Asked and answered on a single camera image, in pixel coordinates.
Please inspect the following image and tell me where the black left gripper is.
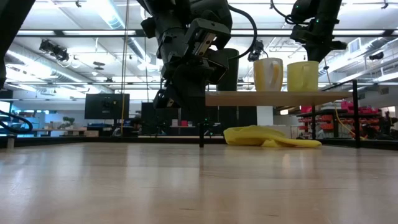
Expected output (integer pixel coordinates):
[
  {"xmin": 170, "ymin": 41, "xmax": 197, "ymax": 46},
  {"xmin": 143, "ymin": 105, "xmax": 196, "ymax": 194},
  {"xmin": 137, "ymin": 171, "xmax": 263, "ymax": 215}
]
[{"xmin": 154, "ymin": 17, "xmax": 233, "ymax": 105}]

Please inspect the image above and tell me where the black cup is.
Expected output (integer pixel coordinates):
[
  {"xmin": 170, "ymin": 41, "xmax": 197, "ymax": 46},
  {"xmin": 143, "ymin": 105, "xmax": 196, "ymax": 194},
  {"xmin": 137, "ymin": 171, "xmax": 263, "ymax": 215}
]
[{"xmin": 216, "ymin": 47, "xmax": 240, "ymax": 92}]

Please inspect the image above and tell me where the orange and white mug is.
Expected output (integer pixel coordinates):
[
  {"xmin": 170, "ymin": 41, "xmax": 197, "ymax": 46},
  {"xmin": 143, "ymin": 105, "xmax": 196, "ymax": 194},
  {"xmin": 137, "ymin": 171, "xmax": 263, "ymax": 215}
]
[{"xmin": 252, "ymin": 57, "xmax": 285, "ymax": 92}]

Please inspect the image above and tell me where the yellow mug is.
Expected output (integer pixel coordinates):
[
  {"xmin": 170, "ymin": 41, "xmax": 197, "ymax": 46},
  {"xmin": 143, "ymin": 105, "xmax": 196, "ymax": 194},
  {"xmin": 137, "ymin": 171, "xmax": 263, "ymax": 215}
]
[{"xmin": 286, "ymin": 60, "xmax": 320, "ymax": 93}]

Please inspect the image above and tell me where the wooden shelf with black legs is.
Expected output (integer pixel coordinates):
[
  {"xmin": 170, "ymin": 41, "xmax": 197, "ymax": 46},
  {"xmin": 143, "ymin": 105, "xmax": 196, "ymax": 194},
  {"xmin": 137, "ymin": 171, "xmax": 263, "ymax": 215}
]
[{"xmin": 198, "ymin": 79, "xmax": 361, "ymax": 149}]

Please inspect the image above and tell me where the black ceiling-mounted device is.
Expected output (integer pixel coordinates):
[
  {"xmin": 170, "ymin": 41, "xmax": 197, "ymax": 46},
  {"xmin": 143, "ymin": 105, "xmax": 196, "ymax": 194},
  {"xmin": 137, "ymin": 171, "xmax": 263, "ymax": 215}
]
[
  {"xmin": 248, "ymin": 39, "xmax": 266, "ymax": 62},
  {"xmin": 38, "ymin": 39, "xmax": 70, "ymax": 62}
]

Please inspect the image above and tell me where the long ceiling light strip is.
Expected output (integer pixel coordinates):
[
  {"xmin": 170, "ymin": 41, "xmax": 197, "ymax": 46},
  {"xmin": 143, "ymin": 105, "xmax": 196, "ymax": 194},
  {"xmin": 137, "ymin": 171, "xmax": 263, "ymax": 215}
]
[
  {"xmin": 230, "ymin": 29, "xmax": 387, "ymax": 36},
  {"xmin": 16, "ymin": 29, "xmax": 137, "ymax": 37}
]

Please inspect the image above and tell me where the yellow cloth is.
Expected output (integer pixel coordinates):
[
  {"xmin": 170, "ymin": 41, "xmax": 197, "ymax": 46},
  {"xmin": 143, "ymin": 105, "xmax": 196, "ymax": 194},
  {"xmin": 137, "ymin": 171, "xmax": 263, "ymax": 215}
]
[{"xmin": 223, "ymin": 124, "xmax": 323, "ymax": 149}]

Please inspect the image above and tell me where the small potted plant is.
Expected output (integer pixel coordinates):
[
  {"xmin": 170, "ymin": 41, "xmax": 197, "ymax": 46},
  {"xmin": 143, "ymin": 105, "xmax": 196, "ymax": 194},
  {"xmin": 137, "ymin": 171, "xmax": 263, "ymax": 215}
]
[{"xmin": 58, "ymin": 116, "xmax": 76, "ymax": 131}]

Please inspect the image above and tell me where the rack with red bins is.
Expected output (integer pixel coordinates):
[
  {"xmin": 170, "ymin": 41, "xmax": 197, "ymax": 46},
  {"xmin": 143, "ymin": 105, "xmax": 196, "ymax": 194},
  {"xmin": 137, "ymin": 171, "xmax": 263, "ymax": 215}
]
[{"xmin": 295, "ymin": 98, "xmax": 398, "ymax": 140}]

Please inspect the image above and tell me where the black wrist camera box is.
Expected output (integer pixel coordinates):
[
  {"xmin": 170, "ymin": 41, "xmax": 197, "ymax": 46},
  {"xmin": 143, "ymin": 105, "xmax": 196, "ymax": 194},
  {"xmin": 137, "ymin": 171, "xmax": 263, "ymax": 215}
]
[{"xmin": 152, "ymin": 88, "xmax": 182, "ymax": 110}]

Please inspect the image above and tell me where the yellow hanging cord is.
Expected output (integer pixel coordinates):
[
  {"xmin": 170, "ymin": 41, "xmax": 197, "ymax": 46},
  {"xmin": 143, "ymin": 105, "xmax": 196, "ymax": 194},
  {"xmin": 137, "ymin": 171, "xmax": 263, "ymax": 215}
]
[{"xmin": 119, "ymin": 0, "xmax": 131, "ymax": 135}]

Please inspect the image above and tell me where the black wall monitor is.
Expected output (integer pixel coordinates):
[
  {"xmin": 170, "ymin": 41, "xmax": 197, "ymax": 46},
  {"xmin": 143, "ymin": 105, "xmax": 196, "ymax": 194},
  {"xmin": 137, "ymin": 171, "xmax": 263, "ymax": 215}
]
[{"xmin": 84, "ymin": 93, "xmax": 131, "ymax": 121}]

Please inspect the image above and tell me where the black curved cable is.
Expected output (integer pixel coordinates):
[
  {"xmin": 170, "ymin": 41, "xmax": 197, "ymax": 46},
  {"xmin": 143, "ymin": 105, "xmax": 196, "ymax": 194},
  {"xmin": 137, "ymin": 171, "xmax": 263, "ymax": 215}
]
[{"xmin": 0, "ymin": 110, "xmax": 34, "ymax": 135}]

